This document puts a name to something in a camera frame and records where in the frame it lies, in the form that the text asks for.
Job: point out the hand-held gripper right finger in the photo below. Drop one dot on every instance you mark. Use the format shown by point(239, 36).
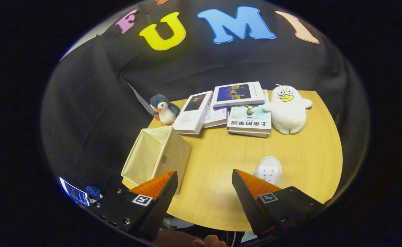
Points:
point(250, 206)

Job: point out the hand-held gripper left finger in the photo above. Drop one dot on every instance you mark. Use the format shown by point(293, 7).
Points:
point(161, 209)

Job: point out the white canvas shoe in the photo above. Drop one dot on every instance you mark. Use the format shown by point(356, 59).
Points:
point(268, 168)

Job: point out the beige fabric storage box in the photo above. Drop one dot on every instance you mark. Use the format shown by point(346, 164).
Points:
point(173, 157)

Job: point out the small blue object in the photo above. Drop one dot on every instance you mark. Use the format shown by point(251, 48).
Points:
point(93, 192)

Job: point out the grey book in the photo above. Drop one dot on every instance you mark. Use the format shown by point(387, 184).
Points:
point(249, 134)

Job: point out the pale green cover book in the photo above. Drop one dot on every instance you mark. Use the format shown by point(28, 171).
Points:
point(249, 121)

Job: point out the blue lit screen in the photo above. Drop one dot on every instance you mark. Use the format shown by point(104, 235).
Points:
point(73, 193)

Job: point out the plain white book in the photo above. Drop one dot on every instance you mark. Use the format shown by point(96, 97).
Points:
point(216, 118)

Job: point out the grey penguin plush toy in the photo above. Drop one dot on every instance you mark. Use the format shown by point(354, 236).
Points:
point(166, 113)

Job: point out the white duck plush toy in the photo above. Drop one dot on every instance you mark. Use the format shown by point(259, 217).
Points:
point(286, 116)

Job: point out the white book portrait cover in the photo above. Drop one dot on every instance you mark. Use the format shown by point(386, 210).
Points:
point(192, 116)

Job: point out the white book blue picture cover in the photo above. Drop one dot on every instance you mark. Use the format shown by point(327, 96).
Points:
point(238, 94)

